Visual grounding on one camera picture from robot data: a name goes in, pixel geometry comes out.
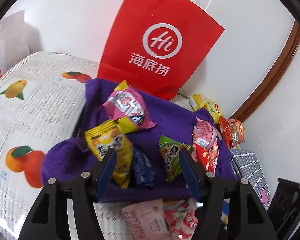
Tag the pale pink snack packet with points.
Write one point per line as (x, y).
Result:
(145, 217)

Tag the magenta and yellow snack packet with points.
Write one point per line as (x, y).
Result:
(126, 105)

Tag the red paper bag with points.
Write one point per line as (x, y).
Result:
(152, 17)

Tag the purple towel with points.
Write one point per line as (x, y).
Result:
(165, 120)

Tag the grey checked blanket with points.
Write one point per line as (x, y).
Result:
(250, 170)

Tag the brown wooden frame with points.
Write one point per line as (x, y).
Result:
(272, 75)

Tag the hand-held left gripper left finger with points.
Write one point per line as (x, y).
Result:
(106, 172)

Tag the yellow green snack packet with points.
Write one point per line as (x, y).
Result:
(206, 105)

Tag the orange red snack packet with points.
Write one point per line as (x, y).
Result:
(231, 132)

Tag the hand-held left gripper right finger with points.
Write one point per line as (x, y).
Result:
(190, 175)

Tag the white bag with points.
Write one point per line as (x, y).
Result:
(12, 37)

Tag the fruit print bed sheet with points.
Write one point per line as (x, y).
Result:
(40, 110)

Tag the dark blue snack packet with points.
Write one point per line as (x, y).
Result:
(141, 167)

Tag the pink bear print snack packet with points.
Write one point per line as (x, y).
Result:
(182, 220)

